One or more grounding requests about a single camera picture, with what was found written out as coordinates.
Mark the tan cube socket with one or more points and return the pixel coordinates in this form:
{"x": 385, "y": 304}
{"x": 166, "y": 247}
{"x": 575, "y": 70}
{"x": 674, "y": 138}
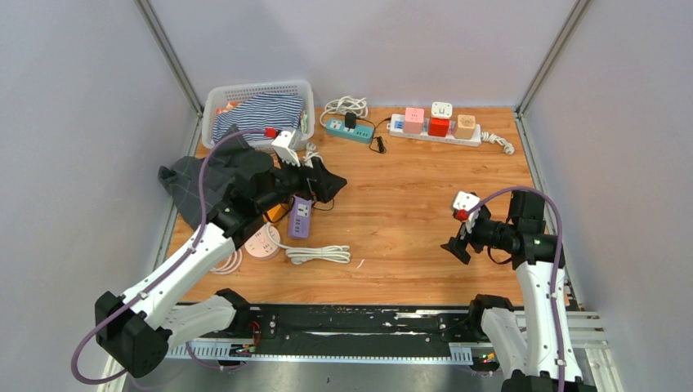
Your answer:
{"x": 466, "y": 127}

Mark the orange power strip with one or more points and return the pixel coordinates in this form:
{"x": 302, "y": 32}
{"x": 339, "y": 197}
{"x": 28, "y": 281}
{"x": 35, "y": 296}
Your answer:
{"x": 277, "y": 213}

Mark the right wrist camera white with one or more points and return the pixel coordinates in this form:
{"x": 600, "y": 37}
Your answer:
{"x": 462, "y": 206}

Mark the teal power strip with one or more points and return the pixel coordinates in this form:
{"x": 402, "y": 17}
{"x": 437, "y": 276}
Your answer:
{"x": 360, "y": 133}

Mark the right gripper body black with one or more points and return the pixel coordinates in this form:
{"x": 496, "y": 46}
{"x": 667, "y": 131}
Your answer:
{"x": 487, "y": 233}

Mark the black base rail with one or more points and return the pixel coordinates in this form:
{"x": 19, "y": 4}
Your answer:
{"x": 346, "y": 334}

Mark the black charger on teal strip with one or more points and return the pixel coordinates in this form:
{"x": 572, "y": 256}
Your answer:
{"x": 350, "y": 120}

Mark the blue white striped cloth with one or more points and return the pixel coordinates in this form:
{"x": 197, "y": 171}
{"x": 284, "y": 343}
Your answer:
{"x": 267, "y": 109}

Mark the pink cube socket back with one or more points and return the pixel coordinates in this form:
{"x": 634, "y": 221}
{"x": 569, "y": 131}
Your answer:
{"x": 413, "y": 120}

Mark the white plastic basket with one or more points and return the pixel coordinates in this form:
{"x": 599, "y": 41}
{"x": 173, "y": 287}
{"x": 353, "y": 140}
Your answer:
{"x": 222, "y": 99}

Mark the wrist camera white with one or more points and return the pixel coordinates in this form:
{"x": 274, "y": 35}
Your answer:
{"x": 462, "y": 206}
{"x": 284, "y": 144}

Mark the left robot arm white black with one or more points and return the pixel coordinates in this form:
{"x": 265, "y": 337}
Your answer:
{"x": 138, "y": 327}

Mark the dark grey checked cloth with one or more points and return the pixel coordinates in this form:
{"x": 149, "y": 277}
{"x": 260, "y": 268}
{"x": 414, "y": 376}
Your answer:
{"x": 181, "y": 180}

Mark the round pink power strip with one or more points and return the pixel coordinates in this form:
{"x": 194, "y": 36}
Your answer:
{"x": 264, "y": 244}

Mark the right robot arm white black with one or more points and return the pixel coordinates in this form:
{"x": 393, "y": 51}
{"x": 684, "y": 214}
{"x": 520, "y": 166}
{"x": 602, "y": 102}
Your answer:
{"x": 526, "y": 224}

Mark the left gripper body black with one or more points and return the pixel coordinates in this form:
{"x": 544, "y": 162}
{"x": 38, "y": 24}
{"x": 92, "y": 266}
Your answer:
{"x": 291, "y": 180}

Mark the white blue small adapter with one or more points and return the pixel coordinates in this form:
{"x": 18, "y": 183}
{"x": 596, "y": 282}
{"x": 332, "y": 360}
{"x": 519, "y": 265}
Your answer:
{"x": 397, "y": 125}

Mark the white long power strip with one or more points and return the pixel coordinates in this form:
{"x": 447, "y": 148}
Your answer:
{"x": 475, "y": 141}

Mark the purple power strip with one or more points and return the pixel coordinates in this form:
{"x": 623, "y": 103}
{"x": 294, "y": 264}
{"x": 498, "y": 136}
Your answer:
{"x": 299, "y": 218}

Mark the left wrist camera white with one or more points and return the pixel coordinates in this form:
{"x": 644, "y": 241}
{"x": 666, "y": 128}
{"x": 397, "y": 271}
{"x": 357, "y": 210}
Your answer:
{"x": 284, "y": 144}

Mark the red cube socket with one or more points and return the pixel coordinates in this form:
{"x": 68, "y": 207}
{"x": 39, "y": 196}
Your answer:
{"x": 438, "y": 127}

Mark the white cube socket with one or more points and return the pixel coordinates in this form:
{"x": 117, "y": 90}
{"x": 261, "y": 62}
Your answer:
{"x": 442, "y": 110}

